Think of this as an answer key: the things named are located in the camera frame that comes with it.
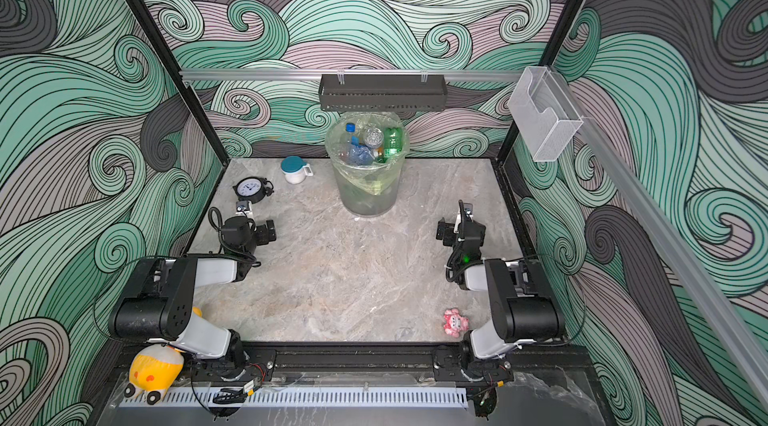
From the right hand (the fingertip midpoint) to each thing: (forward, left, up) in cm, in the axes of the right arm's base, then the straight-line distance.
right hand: (460, 219), depth 93 cm
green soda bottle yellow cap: (+17, +22, +18) cm, 33 cm away
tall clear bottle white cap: (+17, +28, +20) cm, 38 cm away
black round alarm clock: (+15, +73, -4) cm, 75 cm away
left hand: (0, +66, 0) cm, 66 cm away
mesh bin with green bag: (+3, +28, +11) cm, 30 cm away
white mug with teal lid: (+22, +58, 0) cm, 62 cm away
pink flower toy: (-30, +6, -3) cm, 31 cm away
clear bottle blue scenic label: (+20, +36, +14) cm, 43 cm away
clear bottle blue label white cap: (+14, +32, +14) cm, 38 cm away
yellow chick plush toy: (-42, +77, +2) cm, 88 cm away
